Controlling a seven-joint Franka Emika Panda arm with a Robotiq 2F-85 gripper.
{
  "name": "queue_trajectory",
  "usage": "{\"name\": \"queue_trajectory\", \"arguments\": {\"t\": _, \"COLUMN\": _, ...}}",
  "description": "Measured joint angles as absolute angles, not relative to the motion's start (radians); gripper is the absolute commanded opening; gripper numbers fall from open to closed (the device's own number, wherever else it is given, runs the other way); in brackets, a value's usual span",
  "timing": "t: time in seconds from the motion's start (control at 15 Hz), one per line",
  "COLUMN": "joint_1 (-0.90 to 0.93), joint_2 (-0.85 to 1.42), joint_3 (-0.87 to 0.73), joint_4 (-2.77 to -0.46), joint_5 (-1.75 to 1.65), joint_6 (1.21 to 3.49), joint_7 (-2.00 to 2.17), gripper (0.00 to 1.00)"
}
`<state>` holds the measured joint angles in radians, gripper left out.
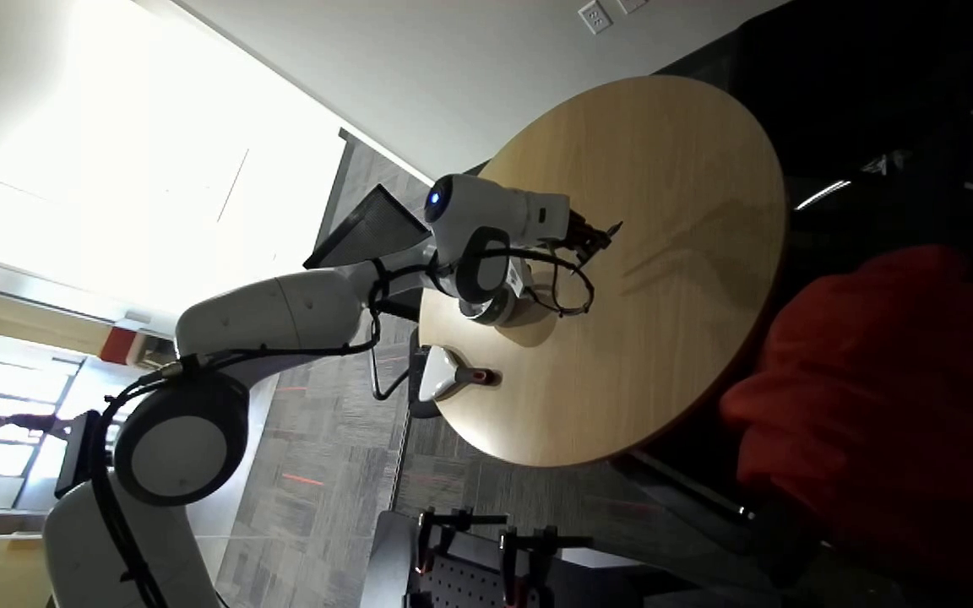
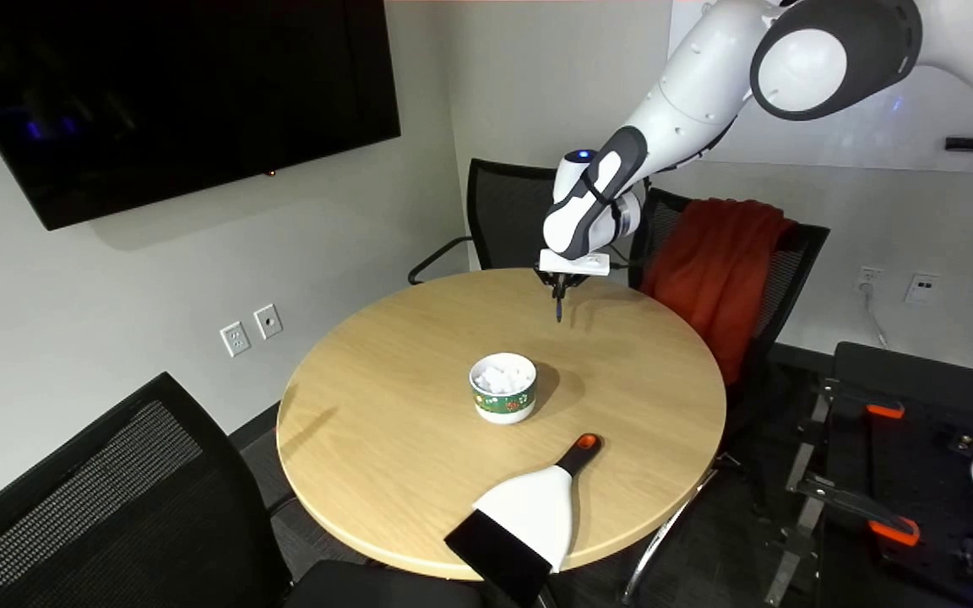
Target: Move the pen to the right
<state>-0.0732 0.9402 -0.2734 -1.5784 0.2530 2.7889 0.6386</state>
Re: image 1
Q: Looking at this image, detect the red cloth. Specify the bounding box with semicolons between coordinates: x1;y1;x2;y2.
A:
719;243;973;594

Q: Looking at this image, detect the black upholstered seat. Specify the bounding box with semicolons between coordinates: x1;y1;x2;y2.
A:
667;0;973;339

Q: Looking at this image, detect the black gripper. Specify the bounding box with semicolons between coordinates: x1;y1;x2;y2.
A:
560;211;629;263

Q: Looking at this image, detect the red wall box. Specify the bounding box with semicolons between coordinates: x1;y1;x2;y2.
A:
97;326;144;367

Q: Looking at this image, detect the white wall outlet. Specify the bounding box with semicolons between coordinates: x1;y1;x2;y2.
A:
579;0;617;38

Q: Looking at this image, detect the black flat square panel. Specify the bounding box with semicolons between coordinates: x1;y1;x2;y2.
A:
301;181;440;274

